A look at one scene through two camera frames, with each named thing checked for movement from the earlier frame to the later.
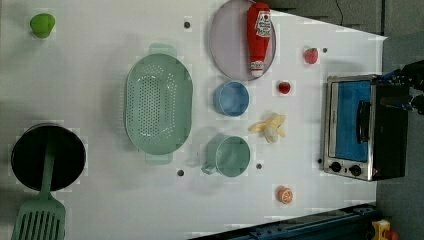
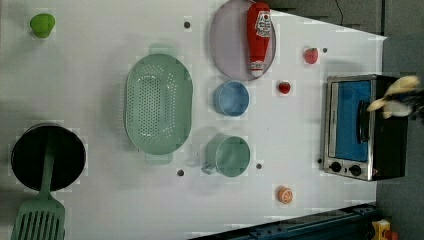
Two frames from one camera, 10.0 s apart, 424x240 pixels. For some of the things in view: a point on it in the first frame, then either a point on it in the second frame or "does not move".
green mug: (227, 155) does not move
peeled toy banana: (270, 127) → (403, 83)
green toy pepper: (42, 25) does not move
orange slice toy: (285, 194) does not move
